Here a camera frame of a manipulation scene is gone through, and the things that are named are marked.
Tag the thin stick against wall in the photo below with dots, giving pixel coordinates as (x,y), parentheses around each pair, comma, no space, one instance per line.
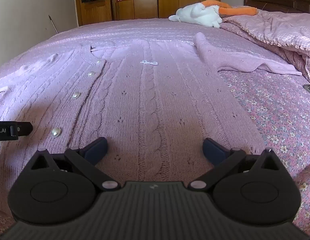
(53,23)

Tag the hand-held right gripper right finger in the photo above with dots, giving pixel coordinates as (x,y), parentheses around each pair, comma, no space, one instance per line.
(215,151)

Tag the pink checked quilt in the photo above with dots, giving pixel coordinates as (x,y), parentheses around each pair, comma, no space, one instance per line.
(277,27)

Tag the white and orange plush toy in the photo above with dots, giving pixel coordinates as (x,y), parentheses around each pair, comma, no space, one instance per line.
(200,13)

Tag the floral bed sheet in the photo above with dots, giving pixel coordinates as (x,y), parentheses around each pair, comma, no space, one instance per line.
(275,110)

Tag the purple knit cardigan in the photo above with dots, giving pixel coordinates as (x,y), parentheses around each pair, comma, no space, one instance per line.
(150,100)

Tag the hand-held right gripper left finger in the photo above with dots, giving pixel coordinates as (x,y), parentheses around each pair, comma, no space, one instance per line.
(96,152)

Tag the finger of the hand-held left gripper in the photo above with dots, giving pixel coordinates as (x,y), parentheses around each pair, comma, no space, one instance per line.
(25,128)

